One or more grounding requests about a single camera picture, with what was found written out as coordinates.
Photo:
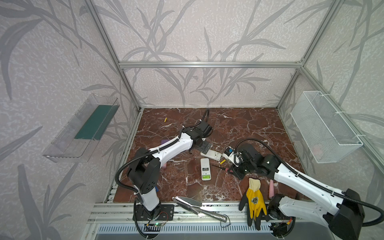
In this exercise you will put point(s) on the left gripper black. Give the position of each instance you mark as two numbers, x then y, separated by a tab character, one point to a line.
205	145

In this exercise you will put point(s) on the red white remote control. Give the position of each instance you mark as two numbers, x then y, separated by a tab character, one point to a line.
205	167

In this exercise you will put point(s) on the pink handled screwdriver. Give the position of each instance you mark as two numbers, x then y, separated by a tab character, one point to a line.
227	170

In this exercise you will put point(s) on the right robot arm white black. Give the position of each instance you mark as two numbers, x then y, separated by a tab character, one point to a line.
342	212

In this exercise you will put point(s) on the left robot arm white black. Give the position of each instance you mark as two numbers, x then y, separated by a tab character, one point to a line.
141	174

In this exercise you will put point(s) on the yellow black work glove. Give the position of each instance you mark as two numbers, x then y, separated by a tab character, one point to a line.
256	205

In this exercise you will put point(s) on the metal garden trowel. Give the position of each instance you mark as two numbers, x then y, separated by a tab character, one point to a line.
195	207

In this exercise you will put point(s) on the green mat on shelf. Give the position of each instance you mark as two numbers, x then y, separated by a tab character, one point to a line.
97	123

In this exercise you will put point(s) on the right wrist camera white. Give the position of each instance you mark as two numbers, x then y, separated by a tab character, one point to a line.
231	156

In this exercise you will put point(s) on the white wire mesh basket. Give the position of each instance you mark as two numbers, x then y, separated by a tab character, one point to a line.
327	134

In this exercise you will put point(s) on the clear acrylic wall shelf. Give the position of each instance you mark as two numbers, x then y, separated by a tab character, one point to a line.
77	141

